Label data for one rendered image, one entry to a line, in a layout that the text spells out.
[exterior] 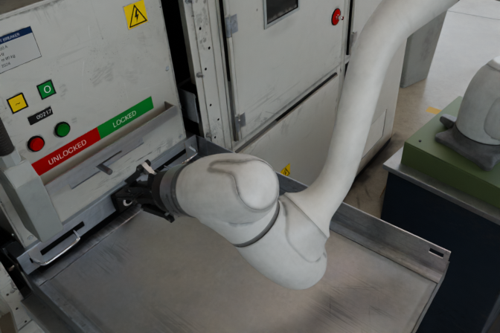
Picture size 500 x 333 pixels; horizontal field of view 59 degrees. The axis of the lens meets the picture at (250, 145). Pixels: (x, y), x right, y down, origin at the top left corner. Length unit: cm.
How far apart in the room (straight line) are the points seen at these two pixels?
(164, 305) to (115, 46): 56
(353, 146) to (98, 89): 57
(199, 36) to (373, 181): 160
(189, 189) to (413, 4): 43
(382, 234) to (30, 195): 72
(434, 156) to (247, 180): 86
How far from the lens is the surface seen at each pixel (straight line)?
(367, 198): 239
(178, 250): 105
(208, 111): 122
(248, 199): 58
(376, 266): 102
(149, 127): 108
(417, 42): 322
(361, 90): 70
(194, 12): 109
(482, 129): 134
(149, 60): 108
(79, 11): 96
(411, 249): 103
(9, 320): 109
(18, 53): 91
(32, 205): 89
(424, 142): 140
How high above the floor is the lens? 164
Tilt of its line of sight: 37 degrees down
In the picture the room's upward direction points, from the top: 4 degrees counter-clockwise
